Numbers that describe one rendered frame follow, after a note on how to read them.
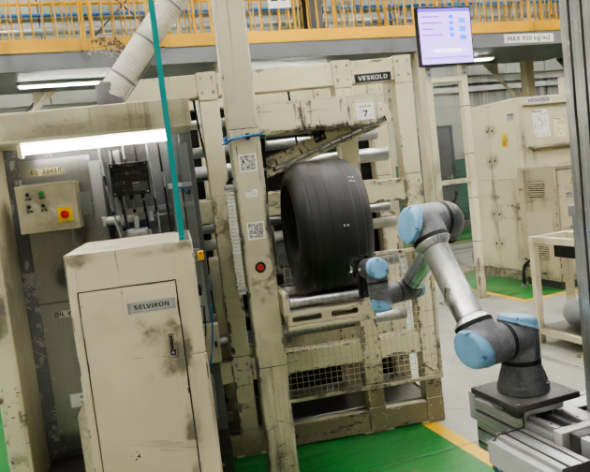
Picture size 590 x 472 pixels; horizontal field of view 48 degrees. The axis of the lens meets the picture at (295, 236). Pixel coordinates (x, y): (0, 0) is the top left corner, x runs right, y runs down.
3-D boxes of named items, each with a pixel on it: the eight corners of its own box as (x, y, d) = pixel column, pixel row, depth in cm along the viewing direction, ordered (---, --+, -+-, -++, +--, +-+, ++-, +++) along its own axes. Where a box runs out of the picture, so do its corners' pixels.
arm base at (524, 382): (561, 390, 194) (558, 357, 193) (519, 401, 189) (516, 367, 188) (527, 376, 208) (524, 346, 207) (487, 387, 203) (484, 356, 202)
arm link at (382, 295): (405, 307, 235) (400, 276, 235) (379, 313, 230) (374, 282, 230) (392, 307, 242) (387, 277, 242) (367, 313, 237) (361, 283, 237)
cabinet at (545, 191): (564, 290, 655) (553, 165, 644) (525, 284, 710) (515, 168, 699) (634, 276, 685) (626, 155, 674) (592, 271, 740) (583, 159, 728)
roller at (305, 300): (286, 298, 279) (285, 298, 283) (287, 308, 278) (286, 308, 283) (365, 286, 284) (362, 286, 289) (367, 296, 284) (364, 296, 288)
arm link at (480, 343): (526, 351, 187) (443, 193, 209) (487, 363, 180) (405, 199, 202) (501, 366, 196) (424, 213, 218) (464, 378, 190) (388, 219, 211)
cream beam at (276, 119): (255, 136, 304) (251, 104, 303) (249, 140, 329) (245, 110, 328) (380, 123, 315) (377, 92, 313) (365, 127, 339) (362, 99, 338)
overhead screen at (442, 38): (421, 66, 624) (415, 7, 620) (419, 67, 629) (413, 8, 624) (475, 63, 644) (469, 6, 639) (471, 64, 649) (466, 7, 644)
